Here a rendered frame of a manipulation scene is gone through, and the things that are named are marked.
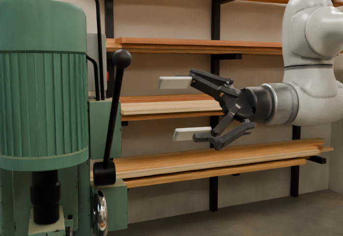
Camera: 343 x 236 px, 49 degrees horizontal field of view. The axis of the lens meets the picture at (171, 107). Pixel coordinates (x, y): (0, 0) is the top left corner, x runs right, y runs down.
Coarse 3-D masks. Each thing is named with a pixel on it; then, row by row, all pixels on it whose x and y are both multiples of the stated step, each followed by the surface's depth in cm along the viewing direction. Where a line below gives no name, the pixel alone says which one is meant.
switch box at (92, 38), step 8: (88, 40) 103; (96, 40) 103; (104, 40) 104; (88, 48) 103; (96, 48) 104; (104, 48) 104; (96, 56) 104; (104, 56) 104; (88, 64) 103; (104, 64) 105; (88, 72) 104; (104, 72) 105; (88, 80) 104; (104, 80) 105; (88, 88) 104; (104, 88) 105
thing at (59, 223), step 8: (32, 208) 84; (32, 216) 80; (32, 224) 76; (40, 224) 76; (48, 224) 76; (56, 224) 76; (64, 224) 77; (32, 232) 72; (40, 232) 73; (48, 232) 73; (56, 232) 73; (64, 232) 74
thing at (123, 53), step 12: (120, 60) 66; (120, 72) 69; (120, 84) 71; (108, 132) 82; (108, 144) 85; (108, 156) 88; (96, 168) 92; (108, 168) 92; (96, 180) 92; (108, 180) 92
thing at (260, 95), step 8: (232, 88) 79; (248, 88) 78; (256, 88) 77; (224, 96) 77; (240, 96) 78; (248, 96) 77; (256, 96) 75; (264, 96) 76; (224, 104) 76; (232, 104) 76; (248, 104) 77; (256, 104) 75; (264, 104) 76; (224, 112) 76; (240, 112) 75; (248, 112) 75; (256, 112) 75; (264, 112) 76; (240, 120) 76; (256, 120) 77
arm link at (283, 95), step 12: (264, 84) 79; (276, 84) 79; (288, 84) 79; (276, 96) 76; (288, 96) 77; (276, 108) 76; (288, 108) 77; (264, 120) 80; (276, 120) 77; (288, 120) 79
